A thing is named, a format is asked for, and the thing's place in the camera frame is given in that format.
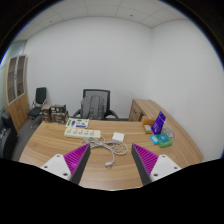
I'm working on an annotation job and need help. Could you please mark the grey backpack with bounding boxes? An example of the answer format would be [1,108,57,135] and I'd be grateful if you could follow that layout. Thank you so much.
[80,95,107,121]

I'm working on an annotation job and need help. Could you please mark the purple sign stand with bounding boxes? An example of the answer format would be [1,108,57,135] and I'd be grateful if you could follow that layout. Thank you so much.
[150,110,167,136]

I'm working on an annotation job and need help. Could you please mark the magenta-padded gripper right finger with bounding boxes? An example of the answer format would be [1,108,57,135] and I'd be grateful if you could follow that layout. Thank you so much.
[130,143,183,187]

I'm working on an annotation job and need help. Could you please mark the brown cardboard box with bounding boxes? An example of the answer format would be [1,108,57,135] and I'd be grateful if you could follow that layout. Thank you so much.
[41,104,53,123]

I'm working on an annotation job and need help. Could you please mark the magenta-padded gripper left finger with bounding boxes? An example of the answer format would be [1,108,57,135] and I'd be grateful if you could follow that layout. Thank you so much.
[39,142,92,185]

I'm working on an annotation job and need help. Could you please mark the black sofa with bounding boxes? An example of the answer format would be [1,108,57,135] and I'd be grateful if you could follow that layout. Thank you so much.
[0,111,20,161]

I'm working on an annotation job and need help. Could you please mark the white power strip cable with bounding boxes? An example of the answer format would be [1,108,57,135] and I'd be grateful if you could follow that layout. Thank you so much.
[81,135,129,169]

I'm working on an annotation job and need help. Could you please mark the cream power strip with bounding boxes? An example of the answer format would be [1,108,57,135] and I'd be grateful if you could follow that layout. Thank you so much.
[63,127,102,140]

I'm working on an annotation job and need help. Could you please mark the white printed packaging card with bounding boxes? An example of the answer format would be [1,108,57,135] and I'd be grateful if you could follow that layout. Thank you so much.
[65,117,91,130]

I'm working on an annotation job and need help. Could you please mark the wooden side drawer unit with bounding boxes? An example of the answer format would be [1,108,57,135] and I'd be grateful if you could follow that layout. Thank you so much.
[128,98,168,123]

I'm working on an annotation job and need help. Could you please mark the wooden glass-door cabinet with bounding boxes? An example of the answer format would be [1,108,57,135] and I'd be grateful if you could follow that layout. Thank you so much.
[3,54,30,124]

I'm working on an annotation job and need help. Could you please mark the green box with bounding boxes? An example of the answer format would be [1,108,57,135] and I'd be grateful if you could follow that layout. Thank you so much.
[155,132,174,149]

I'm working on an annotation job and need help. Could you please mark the orange box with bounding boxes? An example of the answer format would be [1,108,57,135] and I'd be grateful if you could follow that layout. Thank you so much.
[140,115,157,127]

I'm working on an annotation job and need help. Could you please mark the small dark cardboard box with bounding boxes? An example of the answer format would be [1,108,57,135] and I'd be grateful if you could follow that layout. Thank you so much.
[50,104,68,115]

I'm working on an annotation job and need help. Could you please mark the white charger block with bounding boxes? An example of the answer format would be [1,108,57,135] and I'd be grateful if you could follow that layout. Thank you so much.
[111,131,126,143]

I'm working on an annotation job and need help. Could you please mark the small blue box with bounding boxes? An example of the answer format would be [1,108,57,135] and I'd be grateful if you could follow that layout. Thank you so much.
[149,134,160,146]

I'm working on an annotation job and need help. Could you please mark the black visitor chair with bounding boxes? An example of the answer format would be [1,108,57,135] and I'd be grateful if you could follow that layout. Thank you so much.
[27,87,48,121]

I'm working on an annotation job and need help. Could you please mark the small tan box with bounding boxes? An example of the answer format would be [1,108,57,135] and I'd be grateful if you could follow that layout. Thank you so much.
[143,124,154,135]

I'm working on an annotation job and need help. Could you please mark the black mesh office chair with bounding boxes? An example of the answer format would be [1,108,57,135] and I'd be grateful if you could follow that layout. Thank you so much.
[72,88,120,121]

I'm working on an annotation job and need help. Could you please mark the large dark cardboard box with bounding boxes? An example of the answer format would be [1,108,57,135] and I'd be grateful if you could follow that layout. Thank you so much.
[50,111,70,125]

